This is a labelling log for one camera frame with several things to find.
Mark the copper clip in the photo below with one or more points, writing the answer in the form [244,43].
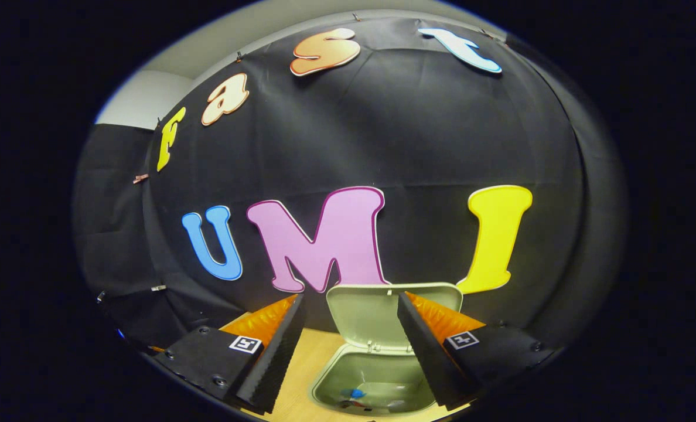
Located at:
[140,178]

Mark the black backdrop cloth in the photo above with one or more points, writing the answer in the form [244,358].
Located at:
[383,129]

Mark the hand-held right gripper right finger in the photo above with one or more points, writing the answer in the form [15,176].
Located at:
[427,357]

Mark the wooden desktop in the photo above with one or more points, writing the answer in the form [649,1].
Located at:
[307,357]

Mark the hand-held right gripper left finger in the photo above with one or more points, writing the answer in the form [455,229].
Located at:
[277,360]

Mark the blue paper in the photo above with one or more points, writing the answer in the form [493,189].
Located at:
[355,393]

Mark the green garbage bin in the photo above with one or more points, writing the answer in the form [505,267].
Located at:
[371,322]

